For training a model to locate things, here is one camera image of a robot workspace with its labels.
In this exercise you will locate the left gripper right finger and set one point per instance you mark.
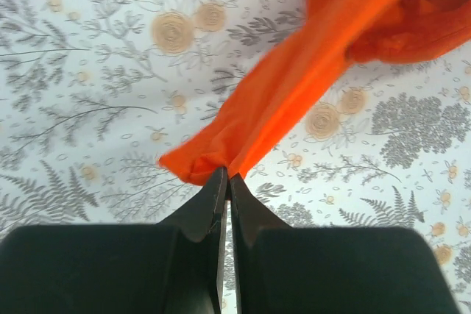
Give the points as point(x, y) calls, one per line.
point(284, 269)

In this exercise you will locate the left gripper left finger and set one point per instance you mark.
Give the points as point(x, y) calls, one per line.
point(174, 266)

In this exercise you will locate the orange t shirt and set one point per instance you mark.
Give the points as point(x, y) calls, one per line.
point(296, 73)

